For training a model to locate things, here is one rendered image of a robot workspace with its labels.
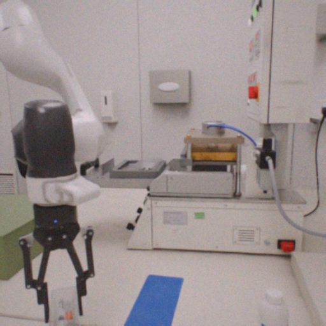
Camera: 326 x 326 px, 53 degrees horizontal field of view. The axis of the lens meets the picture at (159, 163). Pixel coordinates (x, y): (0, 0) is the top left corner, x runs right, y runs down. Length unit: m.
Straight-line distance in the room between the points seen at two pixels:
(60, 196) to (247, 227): 0.62
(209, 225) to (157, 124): 1.76
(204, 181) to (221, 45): 1.79
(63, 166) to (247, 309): 0.52
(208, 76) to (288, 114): 1.70
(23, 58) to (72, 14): 2.21
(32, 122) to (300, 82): 0.70
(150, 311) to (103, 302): 0.12
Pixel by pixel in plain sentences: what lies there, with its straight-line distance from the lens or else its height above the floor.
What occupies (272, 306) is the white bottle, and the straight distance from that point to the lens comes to 0.63.
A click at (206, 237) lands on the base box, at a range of 1.03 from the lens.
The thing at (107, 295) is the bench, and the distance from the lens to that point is 0.88.
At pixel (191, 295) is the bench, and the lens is 0.86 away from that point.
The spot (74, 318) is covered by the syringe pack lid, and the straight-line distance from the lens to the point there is 0.71.
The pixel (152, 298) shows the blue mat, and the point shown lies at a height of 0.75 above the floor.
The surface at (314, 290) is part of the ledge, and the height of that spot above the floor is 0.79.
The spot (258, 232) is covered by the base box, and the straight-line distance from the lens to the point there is 1.04.
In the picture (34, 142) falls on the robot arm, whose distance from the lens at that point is 0.58.
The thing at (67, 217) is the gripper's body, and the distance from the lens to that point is 0.61.
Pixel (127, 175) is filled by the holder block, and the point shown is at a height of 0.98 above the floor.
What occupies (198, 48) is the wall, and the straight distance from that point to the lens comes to 2.66.
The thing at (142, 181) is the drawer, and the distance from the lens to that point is 1.06.
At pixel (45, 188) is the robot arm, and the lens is 0.58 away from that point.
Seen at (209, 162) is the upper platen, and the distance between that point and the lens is 1.03.
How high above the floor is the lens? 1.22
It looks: 11 degrees down
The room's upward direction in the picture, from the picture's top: 1 degrees counter-clockwise
